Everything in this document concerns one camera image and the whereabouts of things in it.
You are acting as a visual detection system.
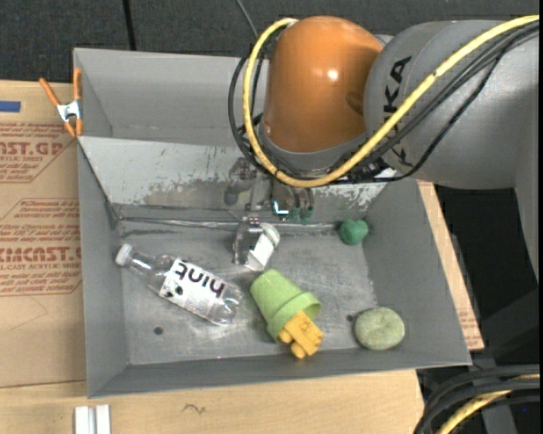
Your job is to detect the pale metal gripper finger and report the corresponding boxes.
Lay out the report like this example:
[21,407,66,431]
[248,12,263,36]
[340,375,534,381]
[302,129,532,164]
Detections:
[232,216,266,267]
[224,156,259,207]

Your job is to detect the clear glass with white label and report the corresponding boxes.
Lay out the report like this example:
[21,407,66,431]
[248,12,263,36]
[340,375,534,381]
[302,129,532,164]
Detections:
[246,222,282,273]

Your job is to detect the light green plastic cup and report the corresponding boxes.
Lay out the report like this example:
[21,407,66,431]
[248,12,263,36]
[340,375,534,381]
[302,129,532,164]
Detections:
[249,268,323,344]

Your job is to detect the clear plastic bottle, white label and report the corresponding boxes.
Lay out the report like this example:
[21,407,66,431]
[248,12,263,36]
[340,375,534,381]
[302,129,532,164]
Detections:
[114,241,245,327]

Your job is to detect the dark green toy fruit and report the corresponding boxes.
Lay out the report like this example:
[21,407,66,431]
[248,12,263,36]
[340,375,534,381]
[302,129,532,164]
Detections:
[338,218,371,247]

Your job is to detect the yellow toy block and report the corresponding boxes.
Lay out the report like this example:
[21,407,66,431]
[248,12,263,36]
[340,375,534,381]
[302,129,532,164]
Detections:
[275,310,325,361]

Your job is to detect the grey metal bin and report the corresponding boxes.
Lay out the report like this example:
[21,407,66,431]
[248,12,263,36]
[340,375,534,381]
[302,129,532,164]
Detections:
[71,46,474,400]

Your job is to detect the pale green round sponge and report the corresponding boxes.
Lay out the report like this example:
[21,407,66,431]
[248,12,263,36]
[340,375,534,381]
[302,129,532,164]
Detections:
[353,306,406,352]

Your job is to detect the brown cardboard board, red print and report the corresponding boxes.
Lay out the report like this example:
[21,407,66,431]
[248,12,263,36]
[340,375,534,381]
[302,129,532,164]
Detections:
[0,78,486,391]

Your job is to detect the black cylinder on white bracket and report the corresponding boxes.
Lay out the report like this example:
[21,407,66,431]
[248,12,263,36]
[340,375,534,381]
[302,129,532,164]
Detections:
[339,163,397,184]

